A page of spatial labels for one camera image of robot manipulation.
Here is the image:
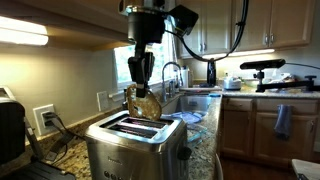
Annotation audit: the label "black bar-shaped camera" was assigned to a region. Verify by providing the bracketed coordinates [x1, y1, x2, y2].
[240, 58, 287, 71]

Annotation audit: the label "white paper towel roll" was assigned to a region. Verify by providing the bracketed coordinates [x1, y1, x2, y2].
[180, 65, 190, 89]

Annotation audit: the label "black flat grill device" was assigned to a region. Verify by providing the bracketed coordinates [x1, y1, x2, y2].
[2, 161, 76, 180]

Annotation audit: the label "white table corner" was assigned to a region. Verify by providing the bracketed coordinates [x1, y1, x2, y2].
[291, 158, 320, 180]

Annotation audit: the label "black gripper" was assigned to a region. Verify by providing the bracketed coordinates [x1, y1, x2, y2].
[127, 11, 167, 99]

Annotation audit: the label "wooden wall cabinet over toaster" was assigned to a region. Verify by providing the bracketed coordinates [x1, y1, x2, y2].
[0, 0, 138, 52]

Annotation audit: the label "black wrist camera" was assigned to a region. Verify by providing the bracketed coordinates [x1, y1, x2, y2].
[167, 4, 200, 37]

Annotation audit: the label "blue grey dish towel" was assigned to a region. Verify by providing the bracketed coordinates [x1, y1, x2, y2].
[273, 104, 293, 141]

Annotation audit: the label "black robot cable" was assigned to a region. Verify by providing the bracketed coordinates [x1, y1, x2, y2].
[164, 0, 251, 63]

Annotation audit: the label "tall black bottle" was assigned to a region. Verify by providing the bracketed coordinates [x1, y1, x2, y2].
[206, 59, 217, 87]

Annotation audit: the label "clear glass container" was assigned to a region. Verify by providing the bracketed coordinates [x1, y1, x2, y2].
[185, 123, 208, 148]

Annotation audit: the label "stainless steel toaster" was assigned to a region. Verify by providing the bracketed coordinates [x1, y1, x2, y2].
[84, 110, 193, 180]

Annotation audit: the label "blue plate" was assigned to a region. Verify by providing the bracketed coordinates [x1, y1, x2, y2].
[171, 111, 204, 125]

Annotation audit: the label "chrome kitchen faucet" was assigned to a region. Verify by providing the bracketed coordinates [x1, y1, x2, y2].
[161, 61, 184, 103]

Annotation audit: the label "black power plug and cord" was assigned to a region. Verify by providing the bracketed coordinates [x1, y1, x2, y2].
[42, 112, 86, 163]

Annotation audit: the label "kitchen window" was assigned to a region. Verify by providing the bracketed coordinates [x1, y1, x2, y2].
[114, 0, 176, 90]

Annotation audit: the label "black countertop appliance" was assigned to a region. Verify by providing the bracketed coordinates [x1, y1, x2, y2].
[0, 86, 44, 167]

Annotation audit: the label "narrow under-cabinet light strip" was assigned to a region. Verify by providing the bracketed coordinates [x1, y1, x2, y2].
[201, 48, 276, 60]

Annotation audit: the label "white wall outlet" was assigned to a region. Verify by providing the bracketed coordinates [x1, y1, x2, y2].
[32, 104, 57, 137]

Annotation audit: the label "white pot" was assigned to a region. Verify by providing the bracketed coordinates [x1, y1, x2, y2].
[222, 75, 242, 91]

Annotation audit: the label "toasted bread slice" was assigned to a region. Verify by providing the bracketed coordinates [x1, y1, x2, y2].
[125, 83, 163, 122]

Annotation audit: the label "white switch plate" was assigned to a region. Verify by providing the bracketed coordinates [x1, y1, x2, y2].
[96, 90, 110, 113]

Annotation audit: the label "black camera clamp stand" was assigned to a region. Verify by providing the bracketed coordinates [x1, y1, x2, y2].
[253, 69, 320, 94]

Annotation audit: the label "wooden base cabinets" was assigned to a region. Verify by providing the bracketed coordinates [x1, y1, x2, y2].
[219, 96, 320, 165]

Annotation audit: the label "wide under-cabinet light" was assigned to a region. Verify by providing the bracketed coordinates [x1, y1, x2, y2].
[0, 16, 50, 47]

